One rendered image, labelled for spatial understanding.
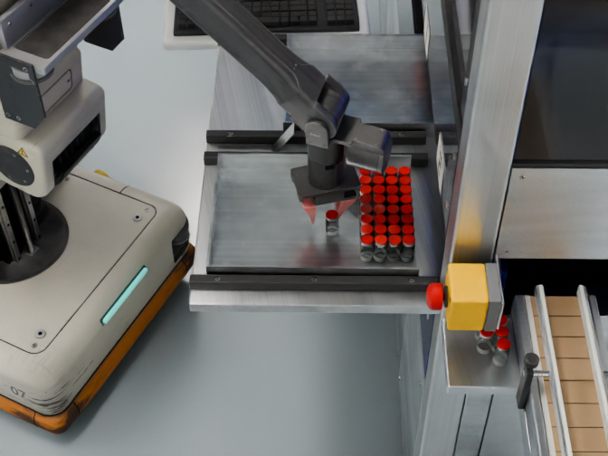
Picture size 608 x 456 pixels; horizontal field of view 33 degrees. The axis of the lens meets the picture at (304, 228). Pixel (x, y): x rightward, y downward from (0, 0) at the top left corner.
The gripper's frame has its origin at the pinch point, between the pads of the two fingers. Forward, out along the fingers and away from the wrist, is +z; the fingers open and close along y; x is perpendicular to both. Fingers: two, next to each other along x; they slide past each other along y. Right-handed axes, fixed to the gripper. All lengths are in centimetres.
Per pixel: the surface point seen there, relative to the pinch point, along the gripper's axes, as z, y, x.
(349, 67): 3.9, 15.6, 39.7
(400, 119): 3.7, 20.6, 22.7
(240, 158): 1.3, -10.8, 17.6
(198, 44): 13, -11, 65
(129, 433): 92, -41, 22
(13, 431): 92, -69, 30
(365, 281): 1.3, 2.9, -14.2
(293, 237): 3.3, -5.5, -0.7
